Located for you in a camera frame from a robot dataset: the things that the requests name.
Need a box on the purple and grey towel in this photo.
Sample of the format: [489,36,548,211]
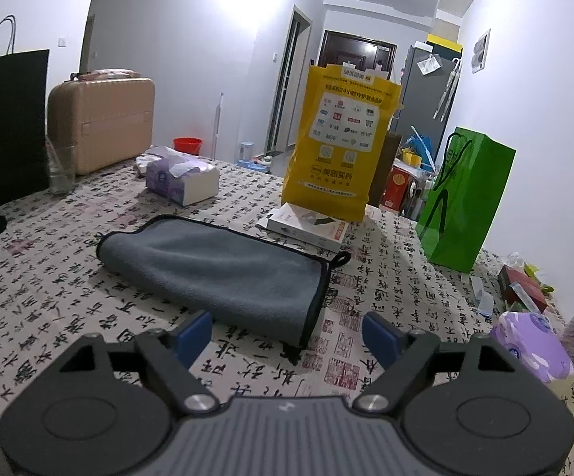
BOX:
[96,215,352,364]

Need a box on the calligraphy print tablecloth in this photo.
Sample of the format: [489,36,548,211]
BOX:
[0,157,574,476]

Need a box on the clear drinking glass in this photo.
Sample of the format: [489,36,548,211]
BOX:
[46,138,76,196]

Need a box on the black paper bag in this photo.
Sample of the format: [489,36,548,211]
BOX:
[0,14,52,212]

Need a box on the beige hard suitcase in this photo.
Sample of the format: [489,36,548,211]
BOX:
[47,77,156,175]

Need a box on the crumpled white tissue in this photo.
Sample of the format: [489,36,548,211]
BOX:
[135,146,181,177]

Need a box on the green paper shopping bag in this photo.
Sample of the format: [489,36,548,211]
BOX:
[416,127,516,273]

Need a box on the purple tissue box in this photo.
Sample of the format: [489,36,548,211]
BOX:
[145,157,220,206]

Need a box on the red plastic bucket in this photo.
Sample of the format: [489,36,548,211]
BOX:
[173,136,203,156]

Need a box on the white flat box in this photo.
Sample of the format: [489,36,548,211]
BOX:
[257,203,349,253]

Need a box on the yellow paper delivery bag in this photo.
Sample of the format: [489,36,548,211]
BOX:
[281,65,401,223]

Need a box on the grey refrigerator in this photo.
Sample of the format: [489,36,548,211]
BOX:
[390,45,461,158]

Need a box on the dark brown entrance door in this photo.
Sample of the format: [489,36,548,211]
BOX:
[317,30,397,82]

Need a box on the wall picture frame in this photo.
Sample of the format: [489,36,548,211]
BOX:
[471,30,491,73]

